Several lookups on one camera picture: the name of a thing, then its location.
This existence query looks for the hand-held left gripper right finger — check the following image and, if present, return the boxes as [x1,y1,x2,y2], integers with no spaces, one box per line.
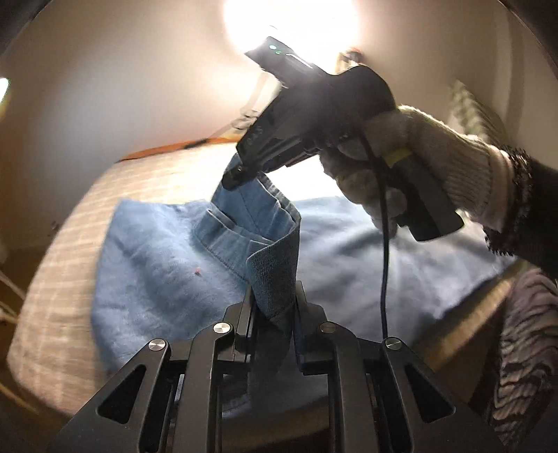
[294,282,502,453]

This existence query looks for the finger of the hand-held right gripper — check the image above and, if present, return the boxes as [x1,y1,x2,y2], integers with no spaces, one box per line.
[222,163,266,190]

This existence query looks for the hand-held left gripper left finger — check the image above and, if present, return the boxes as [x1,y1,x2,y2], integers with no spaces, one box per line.
[48,283,258,453]

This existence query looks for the blue denim pants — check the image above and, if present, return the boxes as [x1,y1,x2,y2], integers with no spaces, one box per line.
[91,154,519,419]

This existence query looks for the person's right forearm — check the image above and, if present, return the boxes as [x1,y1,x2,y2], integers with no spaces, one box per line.
[484,148,558,279]

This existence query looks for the person's right hand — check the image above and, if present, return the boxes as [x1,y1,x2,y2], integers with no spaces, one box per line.
[320,105,513,238]

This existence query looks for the orange bed sheet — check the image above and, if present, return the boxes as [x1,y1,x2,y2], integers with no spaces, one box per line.
[118,137,238,162]

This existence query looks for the green white patterned pillow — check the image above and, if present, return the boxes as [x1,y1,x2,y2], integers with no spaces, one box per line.
[449,78,511,149]

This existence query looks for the person's zebra striped leg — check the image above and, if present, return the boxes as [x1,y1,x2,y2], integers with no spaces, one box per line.
[471,268,558,449]

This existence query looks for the round ring light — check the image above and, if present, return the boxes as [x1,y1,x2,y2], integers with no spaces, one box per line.
[222,0,362,66]

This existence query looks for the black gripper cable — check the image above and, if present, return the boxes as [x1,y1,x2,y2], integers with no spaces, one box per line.
[360,126,393,340]

